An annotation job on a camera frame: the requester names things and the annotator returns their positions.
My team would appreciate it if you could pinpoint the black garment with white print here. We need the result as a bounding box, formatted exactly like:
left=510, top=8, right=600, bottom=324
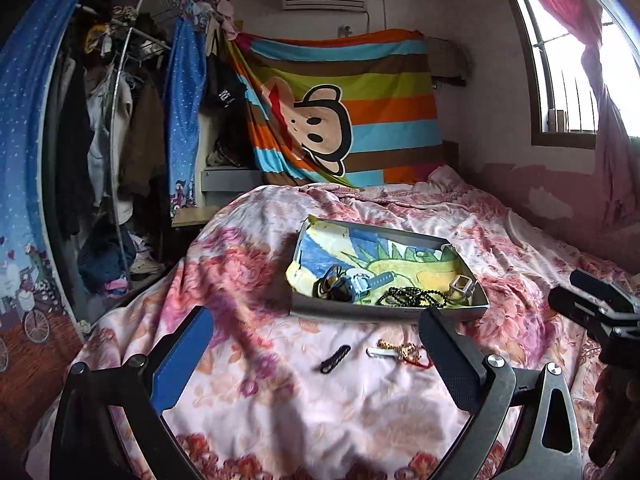
left=204, top=55, right=249, bottom=109

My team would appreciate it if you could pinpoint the grey shelf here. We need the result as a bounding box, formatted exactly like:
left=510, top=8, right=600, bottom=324
left=200, top=167, right=262, bottom=194

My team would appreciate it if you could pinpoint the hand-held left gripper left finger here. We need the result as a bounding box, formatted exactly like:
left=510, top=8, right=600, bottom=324
left=50, top=305, right=216, bottom=480

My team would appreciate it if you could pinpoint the black bead necklace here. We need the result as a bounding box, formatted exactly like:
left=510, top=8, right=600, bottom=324
left=376, top=286, right=449, bottom=310

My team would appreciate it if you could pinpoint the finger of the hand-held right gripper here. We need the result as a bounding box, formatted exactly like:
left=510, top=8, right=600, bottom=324
left=548, top=286, right=619, bottom=337
left=570, top=269, right=640, bottom=314

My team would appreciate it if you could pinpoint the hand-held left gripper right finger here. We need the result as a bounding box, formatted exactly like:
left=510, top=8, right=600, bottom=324
left=417, top=307, right=583, bottom=480

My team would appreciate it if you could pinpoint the row of hanging clothes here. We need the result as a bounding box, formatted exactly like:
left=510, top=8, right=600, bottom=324
left=50, top=15, right=171, bottom=221

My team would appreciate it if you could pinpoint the barred window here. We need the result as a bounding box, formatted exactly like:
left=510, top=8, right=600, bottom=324
left=499, top=0, right=640, bottom=149

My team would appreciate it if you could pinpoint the pink curtain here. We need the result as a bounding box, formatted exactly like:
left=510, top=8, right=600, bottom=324
left=501, top=0, right=640, bottom=232

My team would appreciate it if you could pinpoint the metal clothes rack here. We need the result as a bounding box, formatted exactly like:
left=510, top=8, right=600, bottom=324
left=75, top=2, right=173, bottom=281

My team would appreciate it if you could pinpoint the narrow blue dotted wardrobe curtain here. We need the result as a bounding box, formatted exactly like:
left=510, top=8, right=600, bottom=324
left=162, top=17, right=209, bottom=209

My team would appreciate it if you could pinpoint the hair tie with green charm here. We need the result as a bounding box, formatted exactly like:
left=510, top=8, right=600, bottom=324
left=313, top=265, right=351, bottom=301

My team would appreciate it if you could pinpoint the white square buckle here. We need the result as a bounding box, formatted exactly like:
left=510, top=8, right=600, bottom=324
left=446, top=274, right=475, bottom=306

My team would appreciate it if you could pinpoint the brown wall shelf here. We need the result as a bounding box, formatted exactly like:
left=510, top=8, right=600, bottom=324
left=425, top=37, right=472, bottom=87

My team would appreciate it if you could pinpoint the wooden board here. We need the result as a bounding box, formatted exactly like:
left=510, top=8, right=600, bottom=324
left=172, top=205, right=227, bottom=229

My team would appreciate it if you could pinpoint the striped monkey printed cloth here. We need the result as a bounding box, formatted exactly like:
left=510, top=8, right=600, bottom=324
left=224, top=29, right=447, bottom=189

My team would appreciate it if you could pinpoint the blue smartwatch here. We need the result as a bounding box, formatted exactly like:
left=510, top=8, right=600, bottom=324
left=344, top=270, right=397, bottom=304

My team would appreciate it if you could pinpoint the floral pink blanket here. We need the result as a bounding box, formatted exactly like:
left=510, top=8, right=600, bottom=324
left=24, top=165, right=640, bottom=480

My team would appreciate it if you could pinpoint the pile of clothes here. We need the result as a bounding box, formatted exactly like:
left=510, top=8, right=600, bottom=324
left=77, top=220, right=166, bottom=295

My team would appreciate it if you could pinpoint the black hair clip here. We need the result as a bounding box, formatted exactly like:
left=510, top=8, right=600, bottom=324
left=320, top=344, right=352, bottom=375

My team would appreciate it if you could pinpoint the wide blue dotted wardrobe curtain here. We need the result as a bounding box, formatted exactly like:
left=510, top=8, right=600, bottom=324
left=0, top=0, right=102, bottom=377

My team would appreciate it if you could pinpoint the cardboard box with crayon drawing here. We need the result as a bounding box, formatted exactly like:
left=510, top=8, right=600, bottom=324
left=285, top=215, right=490, bottom=324

